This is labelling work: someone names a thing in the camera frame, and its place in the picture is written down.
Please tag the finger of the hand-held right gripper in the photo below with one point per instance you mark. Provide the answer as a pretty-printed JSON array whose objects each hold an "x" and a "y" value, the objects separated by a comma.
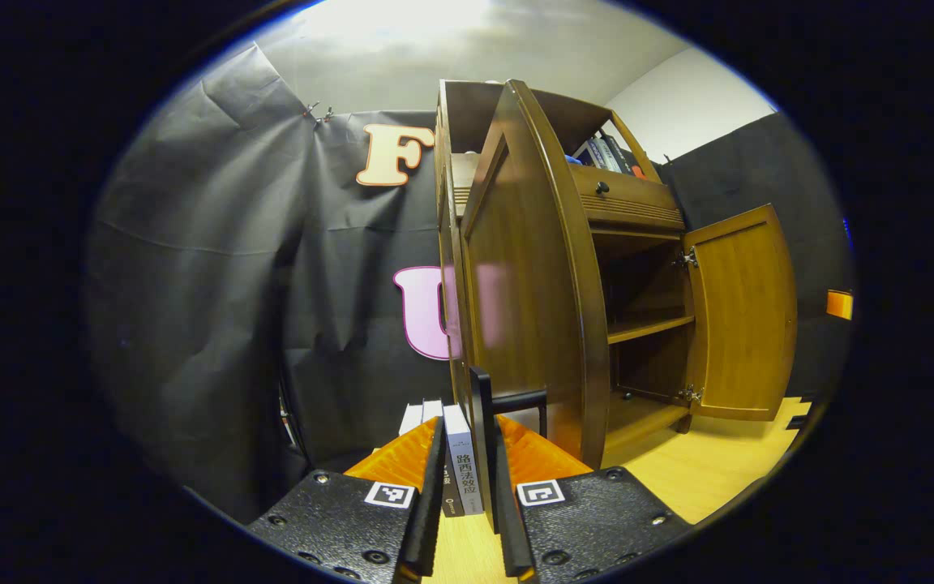
[{"x": 840, "y": 305}]

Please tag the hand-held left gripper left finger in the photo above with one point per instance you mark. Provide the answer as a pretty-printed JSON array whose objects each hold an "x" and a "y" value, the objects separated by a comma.
[{"x": 353, "y": 527}]

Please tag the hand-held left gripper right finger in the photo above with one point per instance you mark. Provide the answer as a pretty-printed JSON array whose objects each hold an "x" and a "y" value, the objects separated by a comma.
[{"x": 589, "y": 527}]

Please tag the wooden cabinet door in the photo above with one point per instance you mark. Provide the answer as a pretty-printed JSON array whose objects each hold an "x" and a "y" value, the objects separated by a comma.
[
  {"x": 743, "y": 308},
  {"x": 524, "y": 284}
]

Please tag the wooden double-door shoe cabinet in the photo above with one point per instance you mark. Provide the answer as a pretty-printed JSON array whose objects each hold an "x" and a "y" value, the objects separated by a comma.
[{"x": 645, "y": 284}]

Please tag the wooden drawer with black knob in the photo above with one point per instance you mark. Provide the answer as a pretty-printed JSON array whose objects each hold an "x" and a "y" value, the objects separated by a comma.
[{"x": 637, "y": 195}]

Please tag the light grey book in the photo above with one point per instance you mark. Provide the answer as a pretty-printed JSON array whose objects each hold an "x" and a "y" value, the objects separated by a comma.
[{"x": 599, "y": 154}]

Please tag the black backdrop cloth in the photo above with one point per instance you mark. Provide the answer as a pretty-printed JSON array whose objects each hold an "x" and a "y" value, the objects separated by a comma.
[{"x": 191, "y": 284}]

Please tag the blue cover book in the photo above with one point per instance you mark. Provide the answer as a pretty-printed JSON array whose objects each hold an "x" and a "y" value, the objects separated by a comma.
[{"x": 584, "y": 154}]

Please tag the small metal clip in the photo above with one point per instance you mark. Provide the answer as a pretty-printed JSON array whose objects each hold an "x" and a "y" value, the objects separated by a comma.
[
  {"x": 313, "y": 110},
  {"x": 327, "y": 115}
]

